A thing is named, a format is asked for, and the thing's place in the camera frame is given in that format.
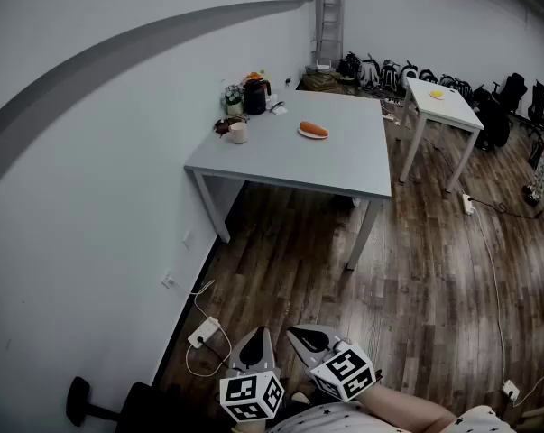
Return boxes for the dark dried plant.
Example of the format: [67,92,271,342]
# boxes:
[213,115,250,137]

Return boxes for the large grey table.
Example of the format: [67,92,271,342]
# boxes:
[183,88,393,272]

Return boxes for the small white table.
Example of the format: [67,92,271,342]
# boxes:
[396,77,485,194]

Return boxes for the long white cable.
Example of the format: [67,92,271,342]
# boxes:
[470,205,510,385]

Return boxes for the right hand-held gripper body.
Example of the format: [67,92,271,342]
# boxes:
[308,339,376,403]

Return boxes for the person's right forearm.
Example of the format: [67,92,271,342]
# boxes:
[360,380,458,433]

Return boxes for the grey folding ladder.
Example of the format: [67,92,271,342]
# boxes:
[314,0,347,69]

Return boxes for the orange food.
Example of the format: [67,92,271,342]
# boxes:
[299,121,330,138]

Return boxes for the white router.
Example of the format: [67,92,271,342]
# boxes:
[304,59,337,74]

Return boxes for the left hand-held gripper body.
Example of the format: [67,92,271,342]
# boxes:
[218,357,286,424]

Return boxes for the black kettle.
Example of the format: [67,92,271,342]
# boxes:
[243,78,273,116]

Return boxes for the person's white star-print shirt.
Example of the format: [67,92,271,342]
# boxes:
[265,401,519,433]

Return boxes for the black cable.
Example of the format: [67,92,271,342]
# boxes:
[468,195,544,219]

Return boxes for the white flowers in pot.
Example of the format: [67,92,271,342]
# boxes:
[221,83,245,116]

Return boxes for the white plate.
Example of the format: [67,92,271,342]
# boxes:
[297,126,330,141]

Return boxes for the beige cup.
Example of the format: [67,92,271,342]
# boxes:
[228,121,249,145]

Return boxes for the black office chair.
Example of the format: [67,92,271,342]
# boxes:
[491,72,529,116]
[473,87,512,152]
[526,78,544,126]

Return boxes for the row of backpacks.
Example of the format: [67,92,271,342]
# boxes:
[337,51,492,101]

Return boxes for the pile of green boxes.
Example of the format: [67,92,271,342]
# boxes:
[300,71,346,92]

